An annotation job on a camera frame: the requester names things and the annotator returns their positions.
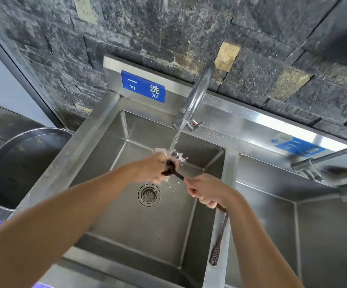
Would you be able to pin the person's right forearm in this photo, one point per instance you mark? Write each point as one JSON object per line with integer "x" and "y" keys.
{"x": 260, "y": 248}

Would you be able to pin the person's right hand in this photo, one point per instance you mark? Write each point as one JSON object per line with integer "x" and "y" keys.
{"x": 209, "y": 188}

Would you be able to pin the person's left hand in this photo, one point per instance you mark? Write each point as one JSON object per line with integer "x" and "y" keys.
{"x": 151, "y": 170}

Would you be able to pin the person's left fingers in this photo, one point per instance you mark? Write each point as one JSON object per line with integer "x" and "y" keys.
{"x": 166, "y": 169}

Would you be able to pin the stainless steel double sink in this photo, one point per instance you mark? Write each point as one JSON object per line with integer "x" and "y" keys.
{"x": 167, "y": 182}

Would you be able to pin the large round steel pot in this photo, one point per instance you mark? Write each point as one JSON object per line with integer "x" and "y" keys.
{"x": 20, "y": 167}

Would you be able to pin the dark wooden slotted utensil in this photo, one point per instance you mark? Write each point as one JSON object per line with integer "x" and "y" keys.
{"x": 219, "y": 239}

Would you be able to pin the person's right thumb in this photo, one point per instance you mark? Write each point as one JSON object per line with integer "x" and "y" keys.
{"x": 193, "y": 178}

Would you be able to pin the blue sign with white print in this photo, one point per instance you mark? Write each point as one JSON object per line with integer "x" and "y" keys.
{"x": 143, "y": 86}

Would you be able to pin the torn blue sign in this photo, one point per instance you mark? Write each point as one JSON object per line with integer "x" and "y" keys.
{"x": 298, "y": 146}

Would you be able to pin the dark wooden spoon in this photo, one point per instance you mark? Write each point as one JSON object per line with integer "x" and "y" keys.
{"x": 173, "y": 173}

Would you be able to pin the chrome faucet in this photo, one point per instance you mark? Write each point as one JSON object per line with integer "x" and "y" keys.
{"x": 195, "y": 95}

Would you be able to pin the round sink drain strainer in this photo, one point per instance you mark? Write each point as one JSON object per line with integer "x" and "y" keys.
{"x": 149, "y": 194}

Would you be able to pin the grey metal faucet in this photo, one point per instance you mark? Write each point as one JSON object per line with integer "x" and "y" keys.
{"x": 326, "y": 160}

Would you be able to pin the person's left forearm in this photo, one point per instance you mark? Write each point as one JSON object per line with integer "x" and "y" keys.
{"x": 56, "y": 224}

